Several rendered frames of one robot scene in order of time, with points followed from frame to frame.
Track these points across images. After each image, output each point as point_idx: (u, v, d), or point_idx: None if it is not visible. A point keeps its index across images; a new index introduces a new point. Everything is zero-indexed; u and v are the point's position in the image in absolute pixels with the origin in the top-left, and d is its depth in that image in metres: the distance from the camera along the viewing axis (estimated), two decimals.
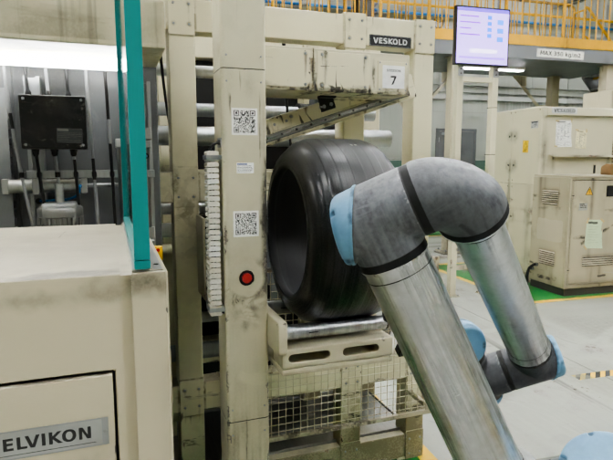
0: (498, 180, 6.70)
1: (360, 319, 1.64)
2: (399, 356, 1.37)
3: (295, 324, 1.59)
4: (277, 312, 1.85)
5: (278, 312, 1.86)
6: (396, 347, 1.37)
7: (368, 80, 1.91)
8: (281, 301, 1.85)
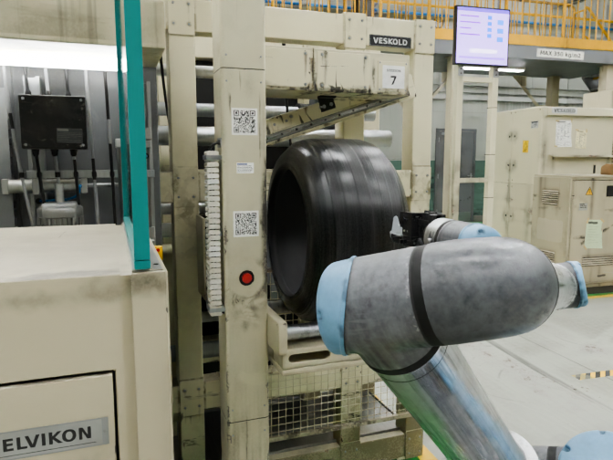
0: (498, 180, 6.70)
1: None
2: None
3: (297, 337, 1.57)
4: (277, 301, 1.85)
5: (280, 305, 1.84)
6: None
7: (368, 80, 1.91)
8: None
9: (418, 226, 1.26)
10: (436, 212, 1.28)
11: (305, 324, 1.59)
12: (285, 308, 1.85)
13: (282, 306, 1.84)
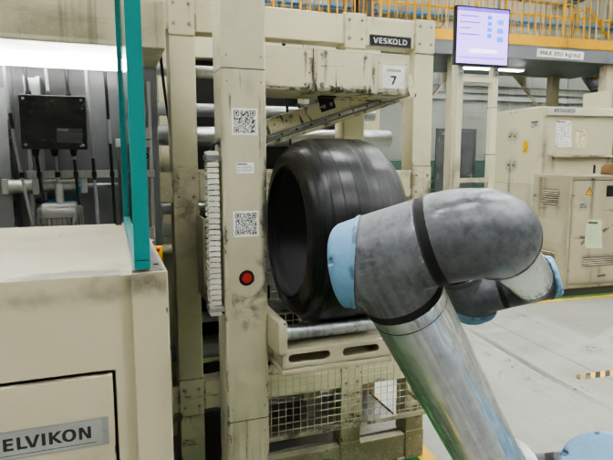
0: (498, 180, 6.70)
1: None
2: None
3: None
4: (276, 313, 1.86)
5: None
6: None
7: (368, 80, 1.91)
8: (282, 304, 1.84)
9: None
10: None
11: (306, 337, 1.58)
12: None
13: None
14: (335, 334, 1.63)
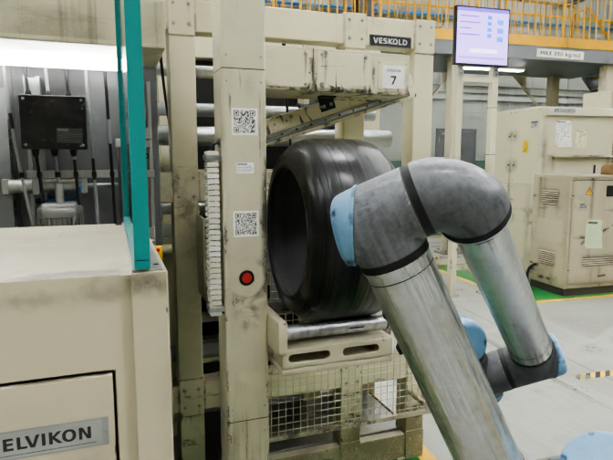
0: (498, 180, 6.70)
1: (360, 330, 1.64)
2: (400, 354, 1.37)
3: (297, 332, 1.57)
4: (277, 313, 1.85)
5: None
6: (397, 345, 1.37)
7: (368, 80, 1.91)
8: (282, 303, 1.84)
9: None
10: None
11: (304, 322, 1.60)
12: None
13: None
14: (336, 321, 1.62)
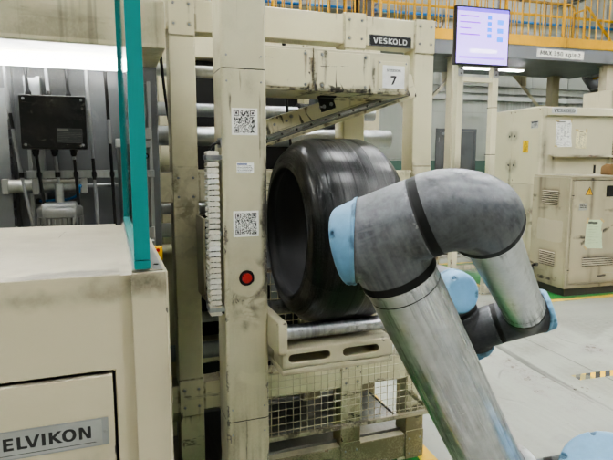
0: None
1: None
2: None
3: None
4: (277, 302, 1.84)
5: (280, 307, 1.84)
6: None
7: (368, 80, 1.91)
8: None
9: None
10: None
11: (306, 335, 1.58)
12: (285, 309, 1.85)
13: (282, 308, 1.84)
14: (336, 334, 1.62)
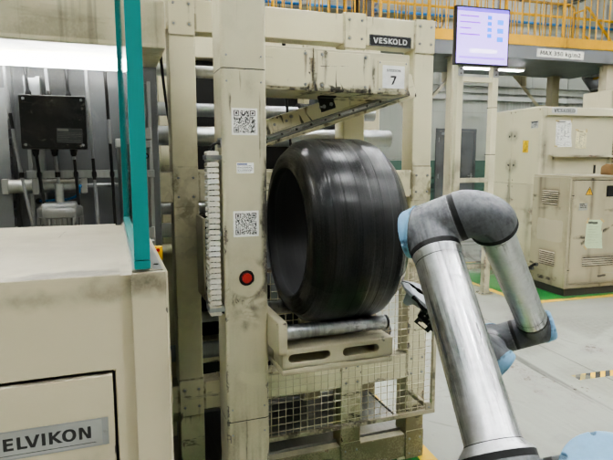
0: (498, 180, 6.70)
1: None
2: None
3: None
4: (277, 301, 1.85)
5: (280, 305, 1.84)
6: None
7: (368, 80, 1.91)
8: None
9: None
10: (428, 332, 1.58)
11: (306, 335, 1.58)
12: (285, 308, 1.85)
13: (282, 306, 1.84)
14: (336, 334, 1.62)
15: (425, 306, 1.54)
